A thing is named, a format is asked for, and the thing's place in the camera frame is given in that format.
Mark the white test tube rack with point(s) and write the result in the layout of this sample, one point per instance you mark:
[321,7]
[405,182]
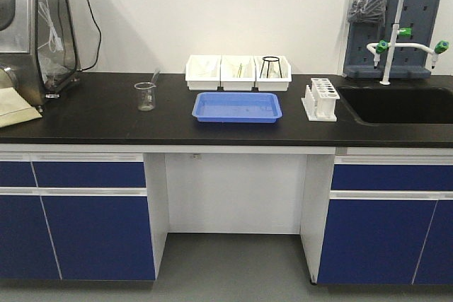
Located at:
[320,100]

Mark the blue-grey pegboard drying rack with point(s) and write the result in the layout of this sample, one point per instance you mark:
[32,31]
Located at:
[408,63]

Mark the blue plastic tray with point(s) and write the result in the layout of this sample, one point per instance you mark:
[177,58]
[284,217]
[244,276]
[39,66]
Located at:
[237,107]

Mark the middle white storage bin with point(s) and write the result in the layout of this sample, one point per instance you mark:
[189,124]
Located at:
[237,73]

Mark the white storage bin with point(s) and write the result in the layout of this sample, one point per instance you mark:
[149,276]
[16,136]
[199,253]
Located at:
[237,73]
[202,72]
[273,84]

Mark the left white storage bin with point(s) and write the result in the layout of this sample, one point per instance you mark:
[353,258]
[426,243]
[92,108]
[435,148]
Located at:
[202,72]

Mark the right white storage bin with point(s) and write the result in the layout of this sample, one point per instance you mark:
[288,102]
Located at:
[273,84]

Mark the glass beaker on counter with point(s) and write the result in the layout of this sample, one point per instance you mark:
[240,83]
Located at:
[146,93]

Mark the black sink basin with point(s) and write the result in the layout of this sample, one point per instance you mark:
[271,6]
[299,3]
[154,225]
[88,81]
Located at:
[389,105]

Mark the blue base cabinet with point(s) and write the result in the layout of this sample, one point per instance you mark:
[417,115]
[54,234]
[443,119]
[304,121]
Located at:
[75,217]
[388,222]

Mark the stainless steel cabinet machine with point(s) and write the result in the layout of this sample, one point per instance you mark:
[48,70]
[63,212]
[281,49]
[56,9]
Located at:
[38,47]

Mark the beige folded cloth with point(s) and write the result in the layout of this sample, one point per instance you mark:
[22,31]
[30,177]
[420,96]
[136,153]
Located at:
[15,109]

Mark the white gooseneck lab faucet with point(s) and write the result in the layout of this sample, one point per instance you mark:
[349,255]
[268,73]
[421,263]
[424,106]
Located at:
[376,48]

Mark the black wire tripod stand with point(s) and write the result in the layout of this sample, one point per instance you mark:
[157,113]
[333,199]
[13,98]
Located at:
[271,67]

